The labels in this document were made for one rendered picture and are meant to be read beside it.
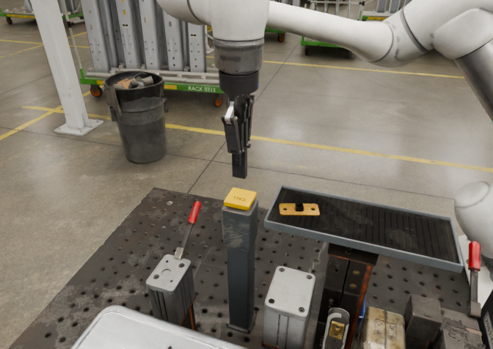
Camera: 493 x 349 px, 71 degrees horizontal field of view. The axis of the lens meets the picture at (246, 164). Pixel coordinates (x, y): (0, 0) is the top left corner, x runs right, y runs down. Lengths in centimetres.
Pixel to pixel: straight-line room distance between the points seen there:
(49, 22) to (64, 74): 47
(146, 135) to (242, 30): 255
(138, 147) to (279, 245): 208
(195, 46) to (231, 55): 393
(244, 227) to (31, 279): 184
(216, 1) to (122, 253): 100
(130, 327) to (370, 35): 83
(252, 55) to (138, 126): 249
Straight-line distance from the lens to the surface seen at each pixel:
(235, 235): 83
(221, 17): 60
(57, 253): 257
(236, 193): 80
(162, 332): 77
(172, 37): 462
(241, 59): 61
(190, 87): 425
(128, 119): 304
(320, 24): 84
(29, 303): 235
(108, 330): 80
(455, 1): 98
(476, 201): 121
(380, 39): 95
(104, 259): 137
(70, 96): 396
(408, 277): 134
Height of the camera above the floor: 164
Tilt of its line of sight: 32 degrees down
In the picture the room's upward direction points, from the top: straight up
